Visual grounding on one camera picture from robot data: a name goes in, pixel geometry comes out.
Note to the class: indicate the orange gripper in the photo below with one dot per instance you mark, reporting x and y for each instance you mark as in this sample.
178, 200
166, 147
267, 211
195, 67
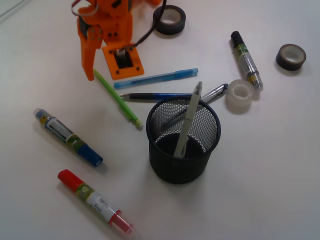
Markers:
110, 21

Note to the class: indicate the dark blue black pen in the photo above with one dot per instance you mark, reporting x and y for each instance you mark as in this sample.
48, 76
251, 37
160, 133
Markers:
153, 96

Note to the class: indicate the green mechanical pencil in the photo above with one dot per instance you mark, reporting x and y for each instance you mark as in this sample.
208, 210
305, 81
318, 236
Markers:
131, 117

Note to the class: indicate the light blue pen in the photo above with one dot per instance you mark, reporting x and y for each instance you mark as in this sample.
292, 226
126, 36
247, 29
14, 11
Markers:
177, 75

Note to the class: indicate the white dotted pen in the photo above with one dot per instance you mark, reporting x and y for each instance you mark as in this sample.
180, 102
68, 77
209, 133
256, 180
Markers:
181, 145

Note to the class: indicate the silver pen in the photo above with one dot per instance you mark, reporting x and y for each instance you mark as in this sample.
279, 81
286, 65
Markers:
214, 94

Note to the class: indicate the black mesh pen holder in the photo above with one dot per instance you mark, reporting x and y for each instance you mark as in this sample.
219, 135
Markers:
163, 127

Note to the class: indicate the black tape roll near robot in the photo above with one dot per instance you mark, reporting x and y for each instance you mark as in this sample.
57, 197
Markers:
172, 22

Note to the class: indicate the blue cap marker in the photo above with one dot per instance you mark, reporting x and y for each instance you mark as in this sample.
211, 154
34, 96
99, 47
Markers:
53, 125

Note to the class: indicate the clear tape roll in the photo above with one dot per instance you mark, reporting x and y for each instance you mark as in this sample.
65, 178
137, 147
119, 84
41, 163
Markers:
239, 96

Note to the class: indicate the black cap marker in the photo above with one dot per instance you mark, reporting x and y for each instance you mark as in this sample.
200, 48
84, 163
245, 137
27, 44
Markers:
249, 69

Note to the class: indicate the red cap marker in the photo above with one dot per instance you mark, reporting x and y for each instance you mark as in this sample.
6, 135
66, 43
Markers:
110, 214

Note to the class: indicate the black tape roll right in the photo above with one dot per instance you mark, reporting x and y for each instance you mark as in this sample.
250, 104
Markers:
291, 57

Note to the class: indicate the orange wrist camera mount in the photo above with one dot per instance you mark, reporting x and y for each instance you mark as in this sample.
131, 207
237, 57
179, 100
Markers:
124, 63

